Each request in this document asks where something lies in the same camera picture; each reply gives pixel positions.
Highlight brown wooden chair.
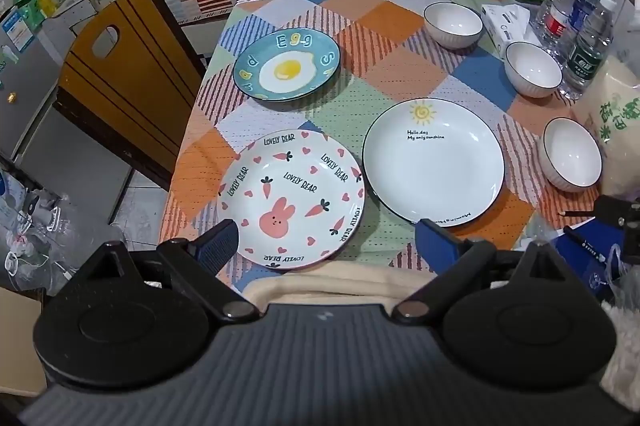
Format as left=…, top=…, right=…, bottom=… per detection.
left=52, top=0, right=208, bottom=192

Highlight crumpled clear plastic bags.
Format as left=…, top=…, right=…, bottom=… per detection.
left=0, top=186, right=126, bottom=292

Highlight white sun print plate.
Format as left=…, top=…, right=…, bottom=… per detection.
left=362, top=98, right=506, bottom=227

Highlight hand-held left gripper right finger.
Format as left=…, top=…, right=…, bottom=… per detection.
left=390, top=218, right=576, bottom=327

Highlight white tissue box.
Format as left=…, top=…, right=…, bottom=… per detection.
left=481, top=3, right=543, bottom=59

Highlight black pen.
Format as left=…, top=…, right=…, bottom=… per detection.
left=563, top=226, right=608, bottom=259

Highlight clear plastic bag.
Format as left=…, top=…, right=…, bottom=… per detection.
left=592, top=246, right=640, bottom=312

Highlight checked patchwork tablecloth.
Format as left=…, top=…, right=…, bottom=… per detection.
left=159, top=0, right=606, bottom=294

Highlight cardboard box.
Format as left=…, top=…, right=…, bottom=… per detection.
left=0, top=288, right=48, bottom=399

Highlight clear bag of rice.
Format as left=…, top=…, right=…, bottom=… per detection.
left=570, top=53, right=640, bottom=202

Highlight white ribbed bowl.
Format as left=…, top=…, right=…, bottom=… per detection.
left=423, top=1, right=484, bottom=52
left=538, top=117, right=603, bottom=193
left=503, top=41, right=563, bottom=99

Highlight blue folder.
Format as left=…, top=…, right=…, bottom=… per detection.
left=545, top=218, right=626, bottom=302

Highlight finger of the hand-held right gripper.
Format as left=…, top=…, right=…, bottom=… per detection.
left=594, top=195, right=640, bottom=263

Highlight grey fridge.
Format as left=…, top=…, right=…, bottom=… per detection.
left=0, top=6, right=71, bottom=157

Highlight teal fried egg plate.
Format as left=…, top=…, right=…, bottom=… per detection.
left=233, top=29, right=342, bottom=102

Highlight red label water bottle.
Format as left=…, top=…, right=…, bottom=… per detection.
left=542, top=0, right=585, bottom=52

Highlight cream fleece cloth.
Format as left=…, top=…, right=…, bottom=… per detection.
left=599, top=298, right=640, bottom=402

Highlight blue cap water bottle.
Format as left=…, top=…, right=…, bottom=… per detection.
left=567, top=0, right=607, bottom=52

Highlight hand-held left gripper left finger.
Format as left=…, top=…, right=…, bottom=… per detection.
left=75, top=218, right=261, bottom=322

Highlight white rabbit carrot plate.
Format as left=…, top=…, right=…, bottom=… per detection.
left=216, top=129, right=367, bottom=269

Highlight green label water bottle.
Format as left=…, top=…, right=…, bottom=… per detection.
left=564, top=0, right=618, bottom=99

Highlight green detergent bottle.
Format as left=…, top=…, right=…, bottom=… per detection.
left=10, top=0, right=46, bottom=32

